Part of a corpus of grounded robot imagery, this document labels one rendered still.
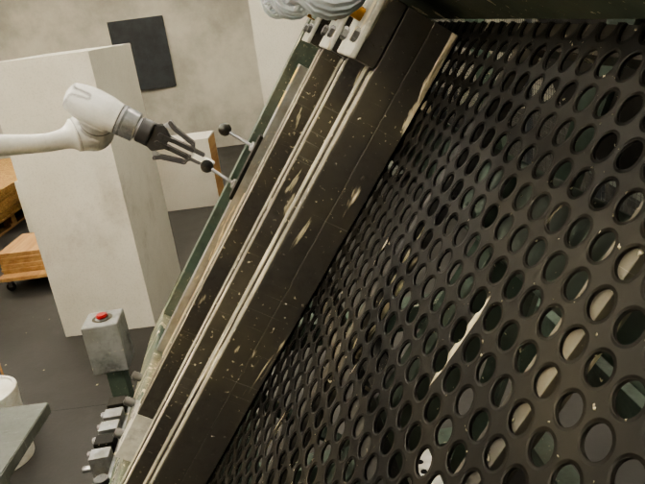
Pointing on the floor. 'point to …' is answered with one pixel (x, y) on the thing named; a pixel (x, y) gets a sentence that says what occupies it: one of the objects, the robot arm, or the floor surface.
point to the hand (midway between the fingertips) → (203, 159)
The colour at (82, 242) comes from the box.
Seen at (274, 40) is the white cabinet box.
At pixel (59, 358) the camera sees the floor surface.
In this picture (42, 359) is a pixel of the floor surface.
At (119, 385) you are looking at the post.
